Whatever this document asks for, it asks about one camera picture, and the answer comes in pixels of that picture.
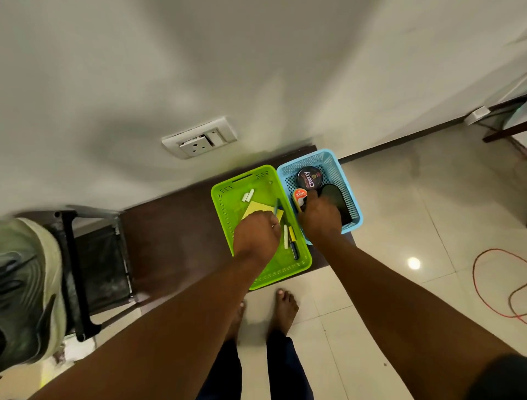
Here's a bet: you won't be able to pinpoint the yellow-edged shoe shine sponge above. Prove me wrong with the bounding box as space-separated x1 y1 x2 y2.
291 187 310 213

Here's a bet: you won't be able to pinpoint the dark skirting strip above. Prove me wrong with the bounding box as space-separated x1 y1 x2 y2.
339 117 466 165

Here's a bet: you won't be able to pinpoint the person's right forearm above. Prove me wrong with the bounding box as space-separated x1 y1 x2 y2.
319 237 519 400

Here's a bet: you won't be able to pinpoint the yellow sticky note pad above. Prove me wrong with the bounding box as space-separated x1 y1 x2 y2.
240 201 285 223

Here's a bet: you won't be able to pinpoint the grey furniture base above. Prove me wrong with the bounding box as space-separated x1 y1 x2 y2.
464 105 491 126

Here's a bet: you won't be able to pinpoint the green sneaker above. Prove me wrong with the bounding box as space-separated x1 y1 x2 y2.
0 217 68 371

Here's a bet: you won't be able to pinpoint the person's foot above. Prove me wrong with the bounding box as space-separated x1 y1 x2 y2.
225 301 247 343
268 288 299 337

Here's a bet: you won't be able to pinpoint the dark blue trousers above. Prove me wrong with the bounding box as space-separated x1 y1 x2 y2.
197 329 315 400

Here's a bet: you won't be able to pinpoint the person's left hand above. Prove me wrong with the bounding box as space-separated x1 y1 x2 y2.
232 210 282 264

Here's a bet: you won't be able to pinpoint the green plastic basket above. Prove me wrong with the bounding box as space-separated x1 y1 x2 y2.
210 164 313 291

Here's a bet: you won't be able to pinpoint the round black polish tin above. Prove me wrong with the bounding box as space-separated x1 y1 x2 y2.
296 166 323 190

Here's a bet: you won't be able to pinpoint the red cable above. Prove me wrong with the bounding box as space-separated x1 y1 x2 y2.
472 248 527 325

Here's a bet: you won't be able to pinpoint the person's right hand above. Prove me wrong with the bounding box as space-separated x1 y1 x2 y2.
297 190 343 248

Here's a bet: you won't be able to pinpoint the person's left forearm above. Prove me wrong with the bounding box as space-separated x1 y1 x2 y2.
29 255 272 400

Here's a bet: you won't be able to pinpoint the white wall socket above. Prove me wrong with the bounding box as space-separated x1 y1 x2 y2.
161 116 238 160

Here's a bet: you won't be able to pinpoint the person's left foot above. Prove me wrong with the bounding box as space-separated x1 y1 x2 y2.
225 301 247 343

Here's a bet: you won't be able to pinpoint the brown wooden furniture leg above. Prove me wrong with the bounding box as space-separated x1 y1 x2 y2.
482 121 527 144

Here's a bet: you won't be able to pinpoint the person's right foot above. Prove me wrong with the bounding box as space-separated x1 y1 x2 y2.
268 288 299 337

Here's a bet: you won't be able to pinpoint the black metal shoe rack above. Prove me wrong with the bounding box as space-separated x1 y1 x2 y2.
16 208 137 343

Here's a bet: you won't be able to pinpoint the light blue plastic basket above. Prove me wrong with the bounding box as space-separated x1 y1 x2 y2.
276 148 364 246

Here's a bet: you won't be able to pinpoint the dark brown low bench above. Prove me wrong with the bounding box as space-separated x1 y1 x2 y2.
121 144 357 305

